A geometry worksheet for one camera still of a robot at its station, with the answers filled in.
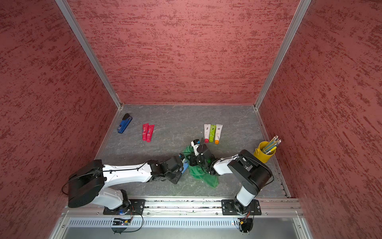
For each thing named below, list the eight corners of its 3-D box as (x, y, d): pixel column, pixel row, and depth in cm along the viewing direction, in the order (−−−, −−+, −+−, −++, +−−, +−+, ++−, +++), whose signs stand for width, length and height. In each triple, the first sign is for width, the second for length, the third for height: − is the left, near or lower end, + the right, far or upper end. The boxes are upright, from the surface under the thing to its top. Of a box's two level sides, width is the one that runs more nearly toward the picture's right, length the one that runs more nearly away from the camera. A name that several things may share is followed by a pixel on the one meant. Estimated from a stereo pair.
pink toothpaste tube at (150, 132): (145, 142, 101) (144, 140, 99) (149, 126, 110) (148, 124, 107) (151, 142, 101) (150, 140, 99) (154, 126, 110) (154, 124, 108)
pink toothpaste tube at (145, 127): (140, 140, 102) (139, 139, 100) (143, 125, 111) (142, 123, 109) (146, 140, 102) (145, 138, 100) (149, 124, 111) (148, 123, 109)
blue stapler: (118, 132, 106) (115, 129, 103) (127, 116, 116) (125, 113, 112) (124, 133, 106) (121, 130, 102) (133, 117, 116) (131, 113, 112)
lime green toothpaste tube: (208, 142, 101) (208, 140, 100) (210, 125, 110) (210, 124, 109) (214, 143, 101) (215, 141, 99) (216, 126, 110) (216, 124, 108)
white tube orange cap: (213, 143, 101) (213, 141, 99) (216, 125, 111) (216, 123, 109) (220, 145, 100) (221, 143, 98) (222, 126, 110) (223, 124, 108)
